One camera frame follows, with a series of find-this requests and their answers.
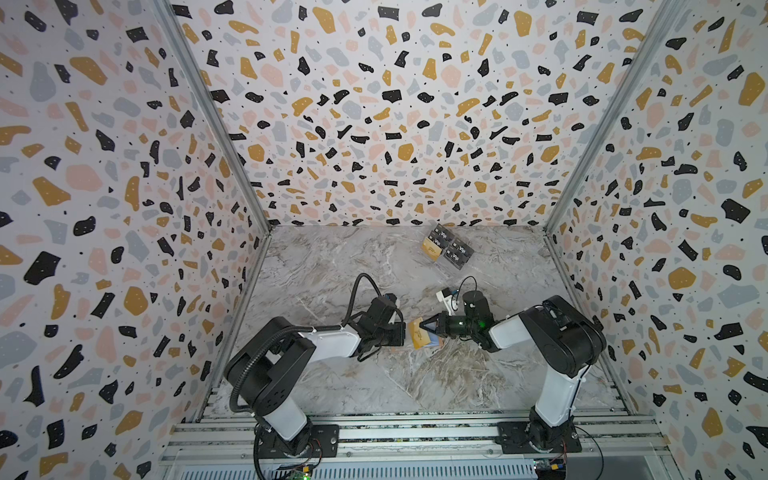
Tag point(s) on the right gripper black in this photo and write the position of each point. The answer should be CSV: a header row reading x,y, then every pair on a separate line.
x,y
444,325

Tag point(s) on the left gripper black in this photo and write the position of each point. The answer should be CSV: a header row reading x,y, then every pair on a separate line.
x,y
401,331

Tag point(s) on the gold vip card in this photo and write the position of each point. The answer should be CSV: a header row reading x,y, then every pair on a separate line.
x,y
418,337
432,250

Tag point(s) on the tan leather card holder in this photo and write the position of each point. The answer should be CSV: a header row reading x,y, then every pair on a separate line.
x,y
437,341

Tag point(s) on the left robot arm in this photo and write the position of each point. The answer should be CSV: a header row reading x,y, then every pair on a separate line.
x,y
265,371

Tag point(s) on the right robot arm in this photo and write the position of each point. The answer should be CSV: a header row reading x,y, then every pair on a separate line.
x,y
569,343

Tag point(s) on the black VIP card right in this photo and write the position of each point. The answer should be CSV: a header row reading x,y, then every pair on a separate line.
x,y
458,253

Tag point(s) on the black vip card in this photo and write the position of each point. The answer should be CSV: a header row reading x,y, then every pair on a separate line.
x,y
458,253
441,236

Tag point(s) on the clear acrylic card display stand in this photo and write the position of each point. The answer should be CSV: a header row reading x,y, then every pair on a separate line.
x,y
442,257

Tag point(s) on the black VIP card left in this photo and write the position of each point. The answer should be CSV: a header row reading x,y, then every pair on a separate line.
x,y
441,236

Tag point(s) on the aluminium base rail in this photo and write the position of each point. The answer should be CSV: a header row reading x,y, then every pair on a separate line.
x,y
604,445

